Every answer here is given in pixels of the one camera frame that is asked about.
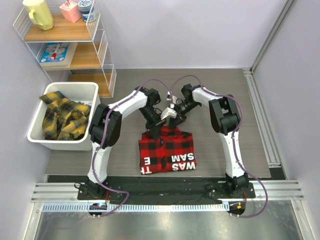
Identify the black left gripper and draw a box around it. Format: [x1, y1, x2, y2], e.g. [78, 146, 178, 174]
[139, 106, 167, 141]

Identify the red black plaid shirt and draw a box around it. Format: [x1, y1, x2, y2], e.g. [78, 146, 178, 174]
[138, 126, 197, 175]

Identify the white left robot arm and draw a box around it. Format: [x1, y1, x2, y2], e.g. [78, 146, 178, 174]
[78, 87, 166, 200]

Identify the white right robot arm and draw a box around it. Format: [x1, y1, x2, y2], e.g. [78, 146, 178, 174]
[168, 84, 249, 198]

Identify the yellow plaid shirt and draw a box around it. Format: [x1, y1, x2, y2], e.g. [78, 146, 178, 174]
[40, 91, 91, 141]

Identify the blue white picture book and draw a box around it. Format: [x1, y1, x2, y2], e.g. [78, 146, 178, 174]
[39, 42, 71, 68]

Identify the blue white patterned cup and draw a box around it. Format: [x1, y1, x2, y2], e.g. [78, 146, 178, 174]
[77, 0, 96, 22]

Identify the pink box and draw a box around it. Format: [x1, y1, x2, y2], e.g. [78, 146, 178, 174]
[59, 0, 82, 23]

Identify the yellow pitcher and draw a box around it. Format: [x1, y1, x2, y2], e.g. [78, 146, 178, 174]
[22, 0, 54, 31]

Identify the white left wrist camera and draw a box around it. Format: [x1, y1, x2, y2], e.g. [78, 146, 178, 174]
[160, 103, 177, 120]

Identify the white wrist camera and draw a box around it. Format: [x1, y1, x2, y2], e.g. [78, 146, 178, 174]
[166, 92, 178, 104]
[160, 103, 177, 120]

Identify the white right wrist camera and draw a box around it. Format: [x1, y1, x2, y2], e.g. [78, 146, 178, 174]
[166, 92, 178, 104]

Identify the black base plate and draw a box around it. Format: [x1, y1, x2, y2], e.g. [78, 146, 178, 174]
[74, 176, 256, 206]

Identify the white wire shelf rack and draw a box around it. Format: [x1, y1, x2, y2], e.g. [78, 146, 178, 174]
[13, 0, 117, 98]

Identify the slotted aluminium rail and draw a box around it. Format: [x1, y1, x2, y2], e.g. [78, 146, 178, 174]
[42, 202, 230, 213]

